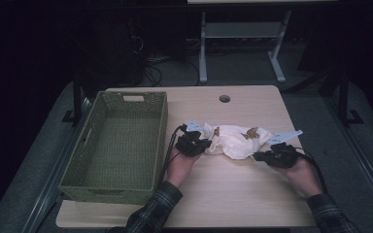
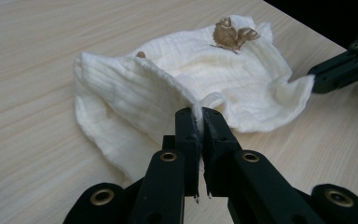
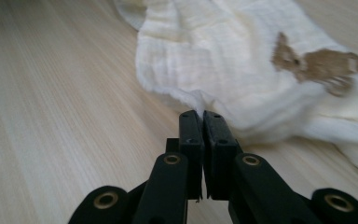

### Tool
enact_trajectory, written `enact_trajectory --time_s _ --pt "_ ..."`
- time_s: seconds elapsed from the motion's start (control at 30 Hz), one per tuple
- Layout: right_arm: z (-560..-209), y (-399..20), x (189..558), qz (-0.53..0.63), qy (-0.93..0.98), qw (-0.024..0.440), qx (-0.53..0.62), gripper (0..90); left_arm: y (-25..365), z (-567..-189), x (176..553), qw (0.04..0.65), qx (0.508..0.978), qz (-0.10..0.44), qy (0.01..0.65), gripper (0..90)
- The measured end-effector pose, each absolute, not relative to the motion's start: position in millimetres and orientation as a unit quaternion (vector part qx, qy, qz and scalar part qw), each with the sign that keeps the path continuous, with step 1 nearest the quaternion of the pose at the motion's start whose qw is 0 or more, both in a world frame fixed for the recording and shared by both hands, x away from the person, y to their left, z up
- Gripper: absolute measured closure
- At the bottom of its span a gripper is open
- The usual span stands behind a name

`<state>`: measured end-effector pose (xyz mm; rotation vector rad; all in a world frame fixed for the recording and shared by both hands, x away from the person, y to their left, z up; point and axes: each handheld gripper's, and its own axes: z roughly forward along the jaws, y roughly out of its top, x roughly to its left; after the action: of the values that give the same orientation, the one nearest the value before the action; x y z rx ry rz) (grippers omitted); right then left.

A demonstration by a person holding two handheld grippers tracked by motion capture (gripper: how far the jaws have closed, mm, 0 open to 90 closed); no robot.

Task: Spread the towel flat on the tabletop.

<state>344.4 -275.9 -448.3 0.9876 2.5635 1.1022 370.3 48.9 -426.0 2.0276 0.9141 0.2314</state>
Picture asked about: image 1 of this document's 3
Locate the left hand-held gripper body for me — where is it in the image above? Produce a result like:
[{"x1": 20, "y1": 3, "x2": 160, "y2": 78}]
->
[{"x1": 175, "y1": 119, "x2": 205, "y2": 158}]

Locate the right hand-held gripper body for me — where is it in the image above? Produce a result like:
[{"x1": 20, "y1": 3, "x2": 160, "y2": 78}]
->
[{"x1": 266, "y1": 129, "x2": 304, "y2": 169}]

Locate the white cloth with brown print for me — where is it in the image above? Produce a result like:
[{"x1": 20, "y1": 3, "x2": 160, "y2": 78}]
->
[{"x1": 202, "y1": 122, "x2": 273, "y2": 160}]

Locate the green woven basket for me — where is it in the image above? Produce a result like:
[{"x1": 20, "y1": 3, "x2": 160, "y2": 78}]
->
[{"x1": 57, "y1": 90, "x2": 169, "y2": 207}]

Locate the person's left hand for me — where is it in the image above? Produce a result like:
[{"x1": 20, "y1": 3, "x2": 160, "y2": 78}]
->
[{"x1": 167, "y1": 148, "x2": 202, "y2": 188}]

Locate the person's right hand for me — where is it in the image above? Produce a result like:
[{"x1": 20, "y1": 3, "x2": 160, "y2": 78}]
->
[{"x1": 276, "y1": 156, "x2": 324, "y2": 199}]

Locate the black metal stand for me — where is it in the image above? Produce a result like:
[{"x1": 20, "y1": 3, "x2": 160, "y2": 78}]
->
[
  {"x1": 336, "y1": 69, "x2": 364, "y2": 127},
  {"x1": 61, "y1": 69, "x2": 86, "y2": 125}
]

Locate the dark computer case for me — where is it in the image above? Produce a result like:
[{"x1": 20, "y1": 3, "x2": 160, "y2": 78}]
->
[{"x1": 77, "y1": 13, "x2": 147, "y2": 88}]

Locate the white-framed desk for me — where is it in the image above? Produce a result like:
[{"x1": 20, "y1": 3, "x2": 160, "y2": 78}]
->
[{"x1": 186, "y1": 0, "x2": 338, "y2": 84}]

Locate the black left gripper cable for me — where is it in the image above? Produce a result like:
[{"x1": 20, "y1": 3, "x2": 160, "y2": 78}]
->
[{"x1": 158, "y1": 124, "x2": 187, "y2": 188}]

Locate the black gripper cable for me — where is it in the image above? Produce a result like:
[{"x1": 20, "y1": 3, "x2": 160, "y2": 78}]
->
[
  {"x1": 158, "y1": 124, "x2": 187, "y2": 188},
  {"x1": 295, "y1": 147, "x2": 329, "y2": 195}
]

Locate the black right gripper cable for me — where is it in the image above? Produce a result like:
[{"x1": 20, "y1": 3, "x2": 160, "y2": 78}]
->
[{"x1": 295, "y1": 147, "x2": 329, "y2": 195}]

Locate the tangle of floor cables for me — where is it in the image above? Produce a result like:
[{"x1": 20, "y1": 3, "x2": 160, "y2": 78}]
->
[{"x1": 144, "y1": 54, "x2": 202, "y2": 87}]

